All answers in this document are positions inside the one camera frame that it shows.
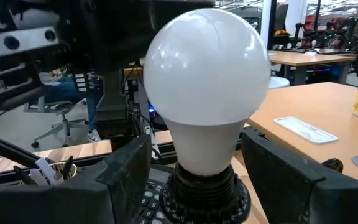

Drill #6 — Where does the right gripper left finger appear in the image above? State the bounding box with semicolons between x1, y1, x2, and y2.
0;133;152;224

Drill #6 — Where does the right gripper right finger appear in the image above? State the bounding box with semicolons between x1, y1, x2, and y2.
241;127;358;224

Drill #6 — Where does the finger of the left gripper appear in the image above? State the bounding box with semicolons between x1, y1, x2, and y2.
104;0;214;74
59;0;105;74

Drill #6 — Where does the white lightbulb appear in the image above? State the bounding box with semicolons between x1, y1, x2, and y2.
143;7;272;177

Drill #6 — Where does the wooden base table lamp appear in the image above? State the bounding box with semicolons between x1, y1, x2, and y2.
159;163;251;224

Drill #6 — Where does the white marker pen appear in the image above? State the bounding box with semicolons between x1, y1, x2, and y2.
34;157;64;187

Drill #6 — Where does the black marker pen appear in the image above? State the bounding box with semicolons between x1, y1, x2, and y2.
13;165;37;186
61;155;74;180

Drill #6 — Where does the white rectangular tray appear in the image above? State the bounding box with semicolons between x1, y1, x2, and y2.
273;116;339;144

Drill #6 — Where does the grey office chair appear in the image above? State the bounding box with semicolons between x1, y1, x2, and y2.
31;96;91;149

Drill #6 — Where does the black desk calculator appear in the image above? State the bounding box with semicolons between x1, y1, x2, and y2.
135;166;180;224

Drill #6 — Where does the light wood desk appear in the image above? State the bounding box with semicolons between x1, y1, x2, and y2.
247;81;358;186

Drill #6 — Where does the black metal rig frame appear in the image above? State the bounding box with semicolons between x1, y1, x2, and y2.
0;127;344;187

